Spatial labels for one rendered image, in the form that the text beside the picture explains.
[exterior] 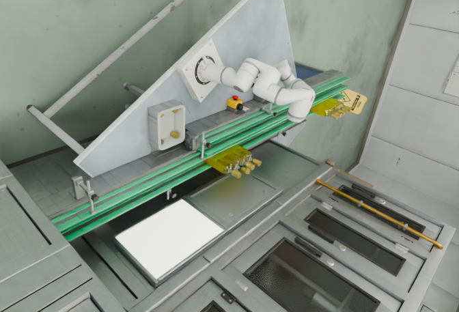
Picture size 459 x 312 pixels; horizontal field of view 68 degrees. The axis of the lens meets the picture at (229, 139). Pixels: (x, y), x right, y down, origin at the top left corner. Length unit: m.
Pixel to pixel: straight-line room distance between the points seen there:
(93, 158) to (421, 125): 6.76
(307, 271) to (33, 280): 1.09
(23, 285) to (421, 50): 7.04
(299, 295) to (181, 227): 0.61
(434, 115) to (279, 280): 6.30
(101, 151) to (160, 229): 0.46
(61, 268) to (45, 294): 0.08
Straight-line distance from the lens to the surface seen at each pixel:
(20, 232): 1.33
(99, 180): 1.73
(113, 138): 1.72
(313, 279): 1.66
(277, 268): 1.65
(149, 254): 1.60
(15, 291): 1.16
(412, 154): 7.94
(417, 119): 7.67
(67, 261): 1.18
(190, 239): 1.65
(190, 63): 1.78
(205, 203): 1.84
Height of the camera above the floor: 2.07
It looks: 34 degrees down
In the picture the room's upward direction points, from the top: 118 degrees clockwise
